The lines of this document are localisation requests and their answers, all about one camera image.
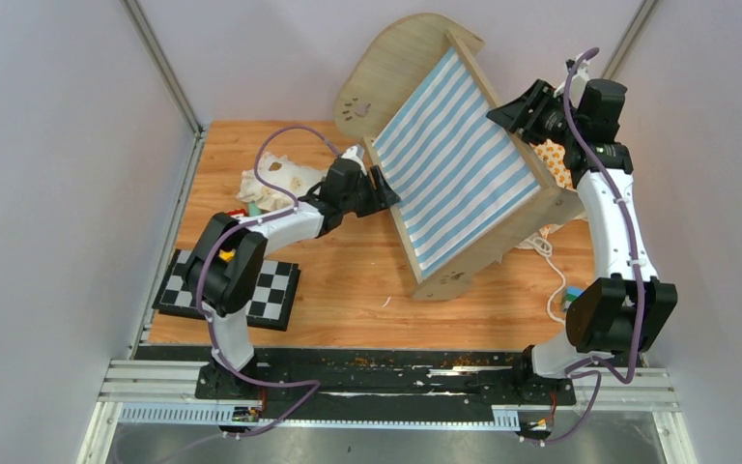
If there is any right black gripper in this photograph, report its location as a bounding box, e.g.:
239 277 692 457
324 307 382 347
483 82 579 148

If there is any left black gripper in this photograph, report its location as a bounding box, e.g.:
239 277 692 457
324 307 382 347
342 166 404 219

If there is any yellow duck print blanket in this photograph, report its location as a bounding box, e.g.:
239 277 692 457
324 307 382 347
532 140 576 191

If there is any wooden pet bed frame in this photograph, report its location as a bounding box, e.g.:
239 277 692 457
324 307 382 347
332 13 584 301

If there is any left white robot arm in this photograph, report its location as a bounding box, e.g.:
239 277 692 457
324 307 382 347
184 156 401 399

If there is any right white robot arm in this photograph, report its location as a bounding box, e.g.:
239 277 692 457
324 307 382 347
487 79 677 404

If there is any white duck pillow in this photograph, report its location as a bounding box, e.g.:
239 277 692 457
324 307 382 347
236 153 325 212

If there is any blue striped mattress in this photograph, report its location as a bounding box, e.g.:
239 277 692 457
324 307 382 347
374 49 541 276

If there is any black white checkerboard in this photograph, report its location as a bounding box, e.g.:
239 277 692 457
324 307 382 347
153 250 303 332

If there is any yellow plastic block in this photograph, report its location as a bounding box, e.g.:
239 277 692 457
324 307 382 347
217 248 237 263

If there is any blue green small block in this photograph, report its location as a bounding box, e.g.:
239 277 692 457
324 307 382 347
561 286 583 312

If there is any white rope tie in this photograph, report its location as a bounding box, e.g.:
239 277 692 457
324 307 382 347
525 230 575 322

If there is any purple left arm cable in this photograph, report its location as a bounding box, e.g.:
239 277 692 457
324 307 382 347
199 123 373 424

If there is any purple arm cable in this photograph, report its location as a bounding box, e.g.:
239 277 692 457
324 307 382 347
525 48 649 437
199 123 373 424

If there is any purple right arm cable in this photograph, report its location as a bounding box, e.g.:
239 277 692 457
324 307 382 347
525 48 649 437

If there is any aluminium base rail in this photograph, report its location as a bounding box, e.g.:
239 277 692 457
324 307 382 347
99 345 680 433

